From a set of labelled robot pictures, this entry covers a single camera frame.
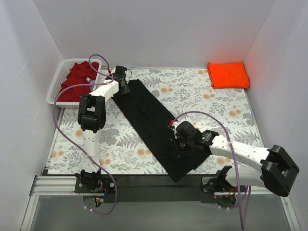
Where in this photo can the aluminium front rail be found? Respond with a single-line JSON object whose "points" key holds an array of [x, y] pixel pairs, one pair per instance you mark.
{"points": [[66, 185]]}

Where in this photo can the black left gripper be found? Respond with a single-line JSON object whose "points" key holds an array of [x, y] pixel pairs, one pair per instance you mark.
{"points": [[124, 89]]}

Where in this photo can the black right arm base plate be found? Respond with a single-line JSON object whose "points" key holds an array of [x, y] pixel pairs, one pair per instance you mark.
{"points": [[212, 184]]}

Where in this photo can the folded orange t-shirt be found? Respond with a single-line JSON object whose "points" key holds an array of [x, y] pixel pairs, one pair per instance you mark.
{"points": [[232, 75]]}

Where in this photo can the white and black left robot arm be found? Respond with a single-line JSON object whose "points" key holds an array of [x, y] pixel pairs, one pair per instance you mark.
{"points": [[92, 119]]}

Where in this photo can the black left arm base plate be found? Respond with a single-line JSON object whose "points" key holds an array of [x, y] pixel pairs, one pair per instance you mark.
{"points": [[108, 185]]}

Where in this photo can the white plastic laundry basket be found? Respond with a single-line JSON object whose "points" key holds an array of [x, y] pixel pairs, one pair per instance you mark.
{"points": [[60, 76]]}

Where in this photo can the red t-shirt in basket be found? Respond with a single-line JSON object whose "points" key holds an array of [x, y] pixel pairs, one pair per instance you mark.
{"points": [[79, 74]]}

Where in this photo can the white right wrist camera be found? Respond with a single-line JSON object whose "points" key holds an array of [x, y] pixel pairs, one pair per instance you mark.
{"points": [[173, 125]]}

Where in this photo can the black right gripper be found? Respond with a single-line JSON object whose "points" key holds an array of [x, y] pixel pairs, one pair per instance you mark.
{"points": [[179, 149]]}

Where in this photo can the black t-shirt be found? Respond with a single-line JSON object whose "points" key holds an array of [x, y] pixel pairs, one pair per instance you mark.
{"points": [[151, 121]]}

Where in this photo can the floral patterned table mat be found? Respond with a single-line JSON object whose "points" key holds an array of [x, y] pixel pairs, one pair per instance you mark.
{"points": [[184, 92]]}

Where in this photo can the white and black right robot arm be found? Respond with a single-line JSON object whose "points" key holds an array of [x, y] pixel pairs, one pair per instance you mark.
{"points": [[270, 168]]}

